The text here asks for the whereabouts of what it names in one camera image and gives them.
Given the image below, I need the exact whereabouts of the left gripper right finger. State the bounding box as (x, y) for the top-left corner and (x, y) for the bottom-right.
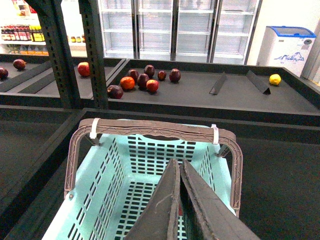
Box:
(180, 160), (259, 240)

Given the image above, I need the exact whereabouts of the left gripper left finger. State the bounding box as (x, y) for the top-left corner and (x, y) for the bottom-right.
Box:
(125, 159), (181, 240)

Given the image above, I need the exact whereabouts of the light blue plastic basket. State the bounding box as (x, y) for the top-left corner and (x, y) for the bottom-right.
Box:
(43, 133), (236, 240)

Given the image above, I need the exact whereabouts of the red apple in group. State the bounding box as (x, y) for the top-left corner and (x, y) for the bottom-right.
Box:
(146, 79), (160, 93)

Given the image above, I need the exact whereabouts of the dark red apple front left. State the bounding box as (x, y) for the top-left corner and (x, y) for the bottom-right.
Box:
(107, 85), (124, 99)

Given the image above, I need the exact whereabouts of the orange red apple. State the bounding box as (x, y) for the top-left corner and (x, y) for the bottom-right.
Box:
(120, 76), (135, 91)

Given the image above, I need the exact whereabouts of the dark plum apple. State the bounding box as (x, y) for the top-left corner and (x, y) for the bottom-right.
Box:
(137, 73), (150, 90)

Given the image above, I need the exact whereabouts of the small dark apple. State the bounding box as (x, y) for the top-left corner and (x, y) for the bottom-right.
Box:
(157, 70), (167, 82)

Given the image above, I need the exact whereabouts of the dark apple back right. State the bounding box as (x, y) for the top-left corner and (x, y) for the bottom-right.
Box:
(169, 68), (181, 83)

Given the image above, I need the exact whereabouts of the dark apple behind orange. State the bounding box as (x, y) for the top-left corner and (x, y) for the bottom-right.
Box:
(127, 69), (139, 83)

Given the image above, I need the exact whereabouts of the dark apple back left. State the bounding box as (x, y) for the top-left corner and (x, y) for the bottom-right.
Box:
(144, 64), (155, 79)

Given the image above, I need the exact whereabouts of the red apple far left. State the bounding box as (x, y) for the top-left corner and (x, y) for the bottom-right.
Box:
(77, 62), (91, 77)

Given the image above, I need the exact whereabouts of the dark apple far left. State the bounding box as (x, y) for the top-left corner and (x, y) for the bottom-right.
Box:
(13, 59), (27, 71)

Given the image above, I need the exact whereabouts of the dark apple left edge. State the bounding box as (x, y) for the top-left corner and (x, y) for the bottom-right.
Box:
(0, 67), (9, 80)

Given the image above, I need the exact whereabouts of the black flat divider bar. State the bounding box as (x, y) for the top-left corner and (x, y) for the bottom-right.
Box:
(209, 72), (227, 95)

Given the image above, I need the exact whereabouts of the black triangular divider bar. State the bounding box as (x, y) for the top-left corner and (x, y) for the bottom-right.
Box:
(246, 70), (271, 95)

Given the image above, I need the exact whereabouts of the yellow lemon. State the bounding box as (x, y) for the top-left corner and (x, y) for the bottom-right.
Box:
(269, 74), (282, 86)

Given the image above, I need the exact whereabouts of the white chest freezer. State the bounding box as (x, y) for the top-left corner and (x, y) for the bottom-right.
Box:
(256, 26), (317, 77)

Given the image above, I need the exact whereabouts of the glass door refrigerator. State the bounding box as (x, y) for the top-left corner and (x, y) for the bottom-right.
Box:
(98, 0), (262, 65)

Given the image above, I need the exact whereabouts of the bottle shelf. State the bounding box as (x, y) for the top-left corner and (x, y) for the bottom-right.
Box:
(0, 0), (87, 57)

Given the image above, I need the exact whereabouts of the brown basket handle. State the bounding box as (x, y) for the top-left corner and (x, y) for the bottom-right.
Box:
(64, 118), (243, 217)

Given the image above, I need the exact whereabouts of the black perforated shelf post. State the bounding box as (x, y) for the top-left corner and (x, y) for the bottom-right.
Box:
(78, 0), (108, 109)

